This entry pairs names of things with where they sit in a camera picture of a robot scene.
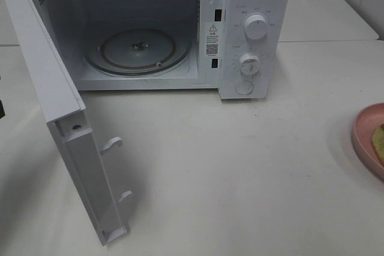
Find white microwave oven body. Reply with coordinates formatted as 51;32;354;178
48;0;287;100

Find pink round plate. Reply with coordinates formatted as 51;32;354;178
351;103;383;181

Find white bread sandwich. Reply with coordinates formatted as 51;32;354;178
371;124;384;164

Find white microwave door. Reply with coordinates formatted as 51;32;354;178
5;0;128;245

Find glass microwave turntable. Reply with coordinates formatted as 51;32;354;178
84;28;192;76

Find white microwave knob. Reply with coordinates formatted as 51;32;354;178
244;13;269;40
238;53;260;76

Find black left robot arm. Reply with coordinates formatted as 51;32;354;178
0;101;5;119

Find white round door button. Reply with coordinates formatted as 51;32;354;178
235;81;254;95

